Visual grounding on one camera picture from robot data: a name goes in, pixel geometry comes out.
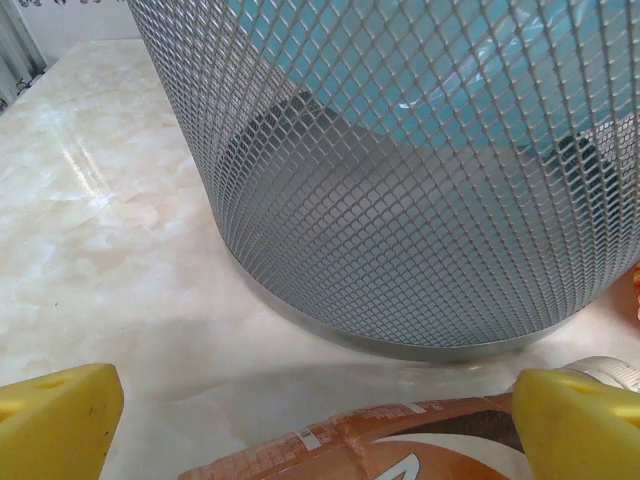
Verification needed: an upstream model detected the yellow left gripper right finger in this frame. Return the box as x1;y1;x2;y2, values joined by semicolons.
510;368;640;480

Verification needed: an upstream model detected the aluminium frame post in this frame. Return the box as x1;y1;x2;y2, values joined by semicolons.
0;0;51;109

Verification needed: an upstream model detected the blue plastic bin liner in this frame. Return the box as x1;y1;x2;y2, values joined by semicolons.
269;0;640;161

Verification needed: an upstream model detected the brown Nescafe coffee bottle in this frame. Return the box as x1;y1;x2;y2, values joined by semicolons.
179;355;640;480

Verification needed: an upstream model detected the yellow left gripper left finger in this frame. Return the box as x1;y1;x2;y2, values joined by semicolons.
0;363;125;480

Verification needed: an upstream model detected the grey metal mesh bin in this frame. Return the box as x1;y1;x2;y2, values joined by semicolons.
124;0;640;362

